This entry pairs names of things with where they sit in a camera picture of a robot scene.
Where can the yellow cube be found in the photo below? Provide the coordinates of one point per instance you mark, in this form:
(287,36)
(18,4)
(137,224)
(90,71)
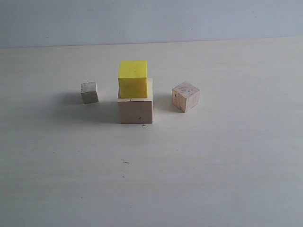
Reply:
(132,79)

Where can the large wooden cube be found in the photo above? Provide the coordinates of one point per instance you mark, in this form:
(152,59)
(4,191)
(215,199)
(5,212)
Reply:
(137,110)

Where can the medium wooden cube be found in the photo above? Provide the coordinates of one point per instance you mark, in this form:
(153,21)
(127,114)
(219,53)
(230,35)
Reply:
(185,96)

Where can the small wooden cube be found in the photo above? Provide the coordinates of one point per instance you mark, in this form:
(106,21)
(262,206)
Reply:
(89,92)

